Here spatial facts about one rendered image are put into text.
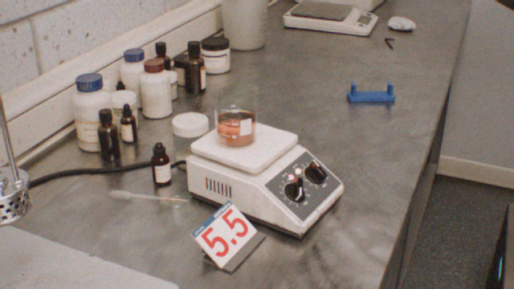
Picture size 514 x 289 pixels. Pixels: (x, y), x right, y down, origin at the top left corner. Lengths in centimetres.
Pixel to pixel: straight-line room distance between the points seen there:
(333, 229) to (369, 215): 7
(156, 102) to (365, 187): 44
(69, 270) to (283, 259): 28
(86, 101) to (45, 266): 33
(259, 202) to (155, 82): 40
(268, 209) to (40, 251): 31
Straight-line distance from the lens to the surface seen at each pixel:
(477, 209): 230
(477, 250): 208
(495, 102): 233
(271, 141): 84
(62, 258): 77
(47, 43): 110
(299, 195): 77
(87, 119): 100
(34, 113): 103
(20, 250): 81
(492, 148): 242
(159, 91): 110
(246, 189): 79
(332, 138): 104
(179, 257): 76
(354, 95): 119
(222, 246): 75
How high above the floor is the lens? 123
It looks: 28 degrees down
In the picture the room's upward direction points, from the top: straight up
